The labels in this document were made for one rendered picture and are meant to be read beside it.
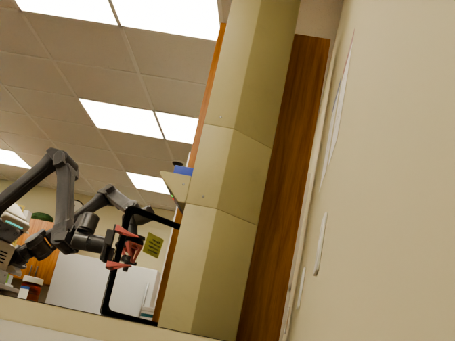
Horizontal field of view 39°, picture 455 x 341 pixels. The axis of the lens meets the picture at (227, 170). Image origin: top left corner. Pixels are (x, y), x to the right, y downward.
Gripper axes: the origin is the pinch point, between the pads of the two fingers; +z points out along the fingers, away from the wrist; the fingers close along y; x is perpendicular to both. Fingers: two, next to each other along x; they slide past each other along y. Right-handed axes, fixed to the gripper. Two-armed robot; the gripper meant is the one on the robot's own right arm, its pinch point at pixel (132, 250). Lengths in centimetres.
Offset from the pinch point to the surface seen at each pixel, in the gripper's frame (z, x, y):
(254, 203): 34.6, 20.3, 28.3
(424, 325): 54, -173, -28
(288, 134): 42, 46, 67
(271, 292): 46, 46, 1
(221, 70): 14, 9, 73
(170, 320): 15.6, 8.9, -18.5
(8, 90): -186, 251, 146
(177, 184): 7.9, 8.8, 27.1
